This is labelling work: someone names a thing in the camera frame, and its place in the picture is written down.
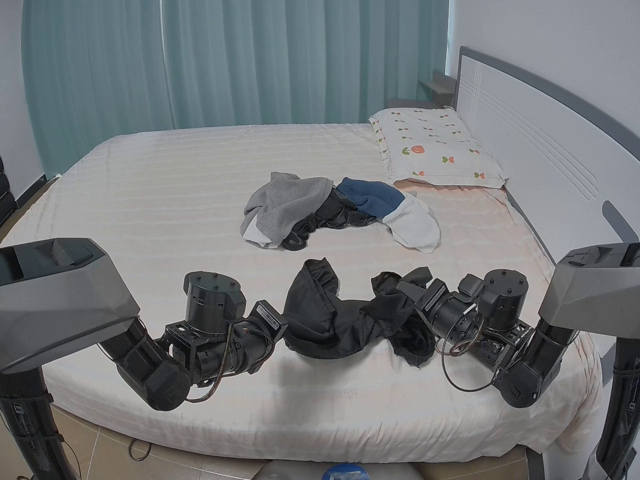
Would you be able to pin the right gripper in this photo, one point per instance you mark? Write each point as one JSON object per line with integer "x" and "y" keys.
{"x": 450, "y": 315}

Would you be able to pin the black T-shirt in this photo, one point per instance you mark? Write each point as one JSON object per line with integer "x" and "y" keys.
{"x": 320, "y": 313}

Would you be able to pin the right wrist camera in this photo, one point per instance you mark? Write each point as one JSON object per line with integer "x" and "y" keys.
{"x": 470, "y": 287}

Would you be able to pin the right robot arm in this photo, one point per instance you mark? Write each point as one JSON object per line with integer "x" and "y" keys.
{"x": 580, "y": 288}

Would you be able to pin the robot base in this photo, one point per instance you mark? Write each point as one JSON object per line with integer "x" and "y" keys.
{"x": 345, "y": 470}

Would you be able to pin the blue-green curtain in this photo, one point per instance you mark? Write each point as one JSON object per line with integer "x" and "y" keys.
{"x": 300, "y": 43}
{"x": 95, "y": 68}

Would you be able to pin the grey bedside table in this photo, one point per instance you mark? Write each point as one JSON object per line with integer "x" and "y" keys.
{"x": 435, "y": 88}

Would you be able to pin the black chest of drawers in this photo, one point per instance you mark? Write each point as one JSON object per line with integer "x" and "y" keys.
{"x": 6, "y": 193}

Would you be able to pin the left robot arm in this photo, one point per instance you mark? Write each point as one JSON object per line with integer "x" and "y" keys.
{"x": 65, "y": 303}

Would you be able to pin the bed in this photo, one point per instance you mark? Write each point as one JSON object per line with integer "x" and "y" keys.
{"x": 175, "y": 193}

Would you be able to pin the white printed pillow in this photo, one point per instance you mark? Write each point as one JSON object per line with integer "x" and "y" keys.
{"x": 435, "y": 143}

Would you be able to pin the pile of clothes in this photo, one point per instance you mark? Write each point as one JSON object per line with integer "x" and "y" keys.
{"x": 290, "y": 203}

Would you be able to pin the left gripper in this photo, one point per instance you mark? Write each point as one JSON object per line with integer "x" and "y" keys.
{"x": 257, "y": 350}

